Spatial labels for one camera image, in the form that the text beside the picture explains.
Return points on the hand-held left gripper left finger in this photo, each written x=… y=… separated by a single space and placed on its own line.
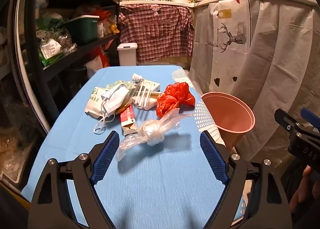
x=105 y=159

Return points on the orange snack bag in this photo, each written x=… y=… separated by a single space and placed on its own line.
x=103 y=57

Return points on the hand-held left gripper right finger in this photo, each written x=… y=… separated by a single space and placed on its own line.
x=215 y=159

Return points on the clear plastic bag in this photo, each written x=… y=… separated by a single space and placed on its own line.
x=150 y=131

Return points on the red and white carton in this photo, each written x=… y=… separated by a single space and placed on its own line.
x=127 y=119

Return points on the person's right hand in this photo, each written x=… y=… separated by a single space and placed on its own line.
x=307 y=189

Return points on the red plaid shirt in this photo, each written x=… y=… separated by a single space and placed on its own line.
x=155 y=34

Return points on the white tissue packet green print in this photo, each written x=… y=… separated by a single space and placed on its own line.
x=93 y=101

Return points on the grey curtain cloth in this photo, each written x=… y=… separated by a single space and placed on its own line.
x=287 y=56

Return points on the white deer print cloth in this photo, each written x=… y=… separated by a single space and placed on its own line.
x=225 y=44

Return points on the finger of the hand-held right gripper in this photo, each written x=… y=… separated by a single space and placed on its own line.
x=285 y=119
x=310 y=117

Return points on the white face mask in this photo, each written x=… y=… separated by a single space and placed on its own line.
x=115 y=99

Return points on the white tissue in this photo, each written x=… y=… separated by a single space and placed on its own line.
x=137 y=78

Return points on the white pedal bin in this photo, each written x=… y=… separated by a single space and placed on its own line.
x=127 y=55

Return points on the red bag on shelf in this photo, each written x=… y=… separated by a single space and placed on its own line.
x=101 y=14

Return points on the clear pack of white sticks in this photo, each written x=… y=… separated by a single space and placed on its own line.
x=145 y=94

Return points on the red plastic bag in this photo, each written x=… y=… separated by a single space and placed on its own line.
x=172 y=99

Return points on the pink plastic bin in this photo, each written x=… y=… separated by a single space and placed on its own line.
x=225 y=114

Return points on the yellow toy figure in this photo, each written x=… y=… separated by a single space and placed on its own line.
x=114 y=29

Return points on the green storage box white lid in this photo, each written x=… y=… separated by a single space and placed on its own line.
x=82 y=30

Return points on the white plastic bag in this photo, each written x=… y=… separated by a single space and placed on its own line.
x=94 y=67

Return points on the green and white food packet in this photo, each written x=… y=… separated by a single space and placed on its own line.
x=50 y=50

